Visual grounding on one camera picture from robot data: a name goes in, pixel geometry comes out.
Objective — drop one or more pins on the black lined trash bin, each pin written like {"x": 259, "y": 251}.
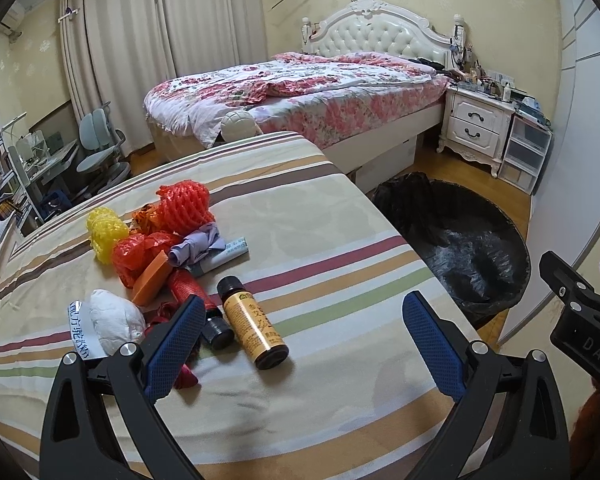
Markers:
{"x": 470, "y": 245}

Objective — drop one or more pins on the brown bottle gold label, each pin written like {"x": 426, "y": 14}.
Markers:
{"x": 254, "y": 331}

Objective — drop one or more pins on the orange rectangular sponge block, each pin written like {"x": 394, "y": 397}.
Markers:
{"x": 150, "y": 282}

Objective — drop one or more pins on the yellow foam fruit net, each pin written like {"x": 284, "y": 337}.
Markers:
{"x": 105, "y": 229}

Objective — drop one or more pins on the beige curtains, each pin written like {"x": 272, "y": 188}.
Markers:
{"x": 115, "y": 51}

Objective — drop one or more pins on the teal white sachet pack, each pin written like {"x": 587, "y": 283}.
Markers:
{"x": 212, "y": 261}

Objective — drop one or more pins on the grey blue desk chair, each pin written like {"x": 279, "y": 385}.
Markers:
{"x": 104, "y": 166}

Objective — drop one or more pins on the orange plastic bag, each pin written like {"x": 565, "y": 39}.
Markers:
{"x": 147, "y": 219}

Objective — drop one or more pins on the red foam fruit net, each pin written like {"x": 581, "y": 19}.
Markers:
{"x": 184, "y": 207}

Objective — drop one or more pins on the striped bed sheet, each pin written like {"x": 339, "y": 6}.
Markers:
{"x": 307, "y": 370}

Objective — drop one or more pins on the red can black cap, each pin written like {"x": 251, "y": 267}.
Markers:
{"x": 200, "y": 304}

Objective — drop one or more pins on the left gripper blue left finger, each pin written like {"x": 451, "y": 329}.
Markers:
{"x": 181, "y": 333}

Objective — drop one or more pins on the red plastic bag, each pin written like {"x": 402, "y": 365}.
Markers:
{"x": 132, "y": 255}

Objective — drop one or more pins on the white bed with headboard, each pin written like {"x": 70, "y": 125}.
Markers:
{"x": 361, "y": 26}

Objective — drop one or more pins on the white study desk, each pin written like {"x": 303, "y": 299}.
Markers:
{"x": 35, "y": 167}

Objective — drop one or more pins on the wall air conditioner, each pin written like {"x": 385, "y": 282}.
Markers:
{"x": 11, "y": 21}

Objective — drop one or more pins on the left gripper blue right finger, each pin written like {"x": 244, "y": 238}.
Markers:
{"x": 439, "y": 342}

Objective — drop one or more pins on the white tissue wrapper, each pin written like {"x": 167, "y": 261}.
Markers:
{"x": 100, "y": 325}

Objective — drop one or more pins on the white under-bed storage box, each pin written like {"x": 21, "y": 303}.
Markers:
{"x": 386, "y": 166}

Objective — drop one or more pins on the white two-drawer nightstand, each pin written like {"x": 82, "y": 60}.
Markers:
{"x": 476, "y": 127}

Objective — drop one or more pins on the pink floral quilt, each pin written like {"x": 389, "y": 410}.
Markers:
{"x": 326, "y": 100}

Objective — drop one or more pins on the clear plastic drawer unit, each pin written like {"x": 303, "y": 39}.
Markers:
{"x": 525, "y": 154}

